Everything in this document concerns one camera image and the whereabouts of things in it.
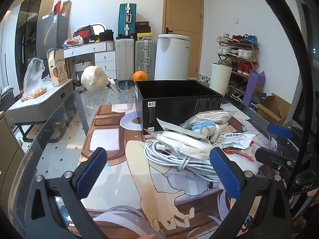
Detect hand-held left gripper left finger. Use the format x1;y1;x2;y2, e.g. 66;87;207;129
24;147;110;239

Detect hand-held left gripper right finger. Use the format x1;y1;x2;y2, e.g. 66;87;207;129
209;146;294;239

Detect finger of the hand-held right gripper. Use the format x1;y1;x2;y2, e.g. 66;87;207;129
254;146;297;180
267;123;303;140

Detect white pouch with red print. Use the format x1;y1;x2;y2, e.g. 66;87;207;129
223;147;265;180

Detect white green medicine packet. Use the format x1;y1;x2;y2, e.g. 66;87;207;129
214;133;257;155

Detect white plush toy with chain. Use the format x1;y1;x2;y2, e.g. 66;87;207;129
186;120;228;144

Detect bagged white socks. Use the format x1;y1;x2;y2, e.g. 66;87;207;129
144;128;217;160

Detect white cable coil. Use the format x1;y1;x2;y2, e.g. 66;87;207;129
145;139;223;183

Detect black cardboard box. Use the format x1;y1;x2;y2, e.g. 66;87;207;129
134;80;223;132

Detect open cardboard box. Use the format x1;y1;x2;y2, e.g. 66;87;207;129
257;93;291;126

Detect printed desk mat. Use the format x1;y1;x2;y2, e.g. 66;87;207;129
81;103;280;239

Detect dark green box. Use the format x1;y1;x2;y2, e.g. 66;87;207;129
250;92;268;112

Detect white tumbler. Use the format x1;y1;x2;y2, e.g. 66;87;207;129
209;62;233;95

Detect beige cabinet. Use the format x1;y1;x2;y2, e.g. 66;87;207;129
0;112;26;191

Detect grey side table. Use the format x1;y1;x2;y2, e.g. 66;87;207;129
5;79;75;143

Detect wooden shoe rack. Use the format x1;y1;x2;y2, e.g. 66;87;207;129
216;40;260;100

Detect wrapped napa cabbage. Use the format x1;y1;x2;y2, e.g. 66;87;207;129
81;66;110;92

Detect shoe rack with shoes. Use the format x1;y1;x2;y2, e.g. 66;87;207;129
216;33;259;98

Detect woven basket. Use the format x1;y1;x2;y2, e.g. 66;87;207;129
74;60;95;73

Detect orange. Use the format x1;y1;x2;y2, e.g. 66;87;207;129
133;71;147;82

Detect printed fruit carton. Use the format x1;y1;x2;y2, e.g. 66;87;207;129
47;48;69;87

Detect plastic bag of small oranges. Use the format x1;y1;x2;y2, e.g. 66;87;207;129
21;57;52;102

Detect white desk with drawers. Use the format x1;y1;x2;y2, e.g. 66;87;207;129
62;41;116;80

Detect white suitcase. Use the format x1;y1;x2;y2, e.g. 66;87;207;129
115;38;135;81

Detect silver suitcase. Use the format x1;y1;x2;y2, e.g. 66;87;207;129
135;39;157;79

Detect white electric kettle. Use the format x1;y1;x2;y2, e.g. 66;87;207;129
154;34;190;81

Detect white bag with red food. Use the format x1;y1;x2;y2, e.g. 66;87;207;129
63;36;84;48

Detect black bag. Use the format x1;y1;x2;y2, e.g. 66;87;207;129
98;30;114;42

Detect red black shoe box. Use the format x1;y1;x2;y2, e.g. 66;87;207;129
74;25;95;39

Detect grey fridge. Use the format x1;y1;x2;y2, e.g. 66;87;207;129
36;14;69;60

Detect white framed mirror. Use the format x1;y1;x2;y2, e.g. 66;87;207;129
92;22;106;34

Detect wooden door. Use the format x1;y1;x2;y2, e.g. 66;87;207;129
162;0;204;77

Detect black flat box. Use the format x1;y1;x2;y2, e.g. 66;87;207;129
136;21;151;33

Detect teal suitcase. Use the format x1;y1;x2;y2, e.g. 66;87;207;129
117;3;137;40

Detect dark glass wardrobe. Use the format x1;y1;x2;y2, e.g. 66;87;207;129
15;0;56;65

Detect brown cardboard sleeve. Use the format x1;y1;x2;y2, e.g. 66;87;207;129
61;0;72;18

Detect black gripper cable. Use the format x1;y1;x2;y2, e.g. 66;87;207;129
248;0;311;195

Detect white-handled knife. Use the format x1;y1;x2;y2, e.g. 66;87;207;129
108;78;122;94

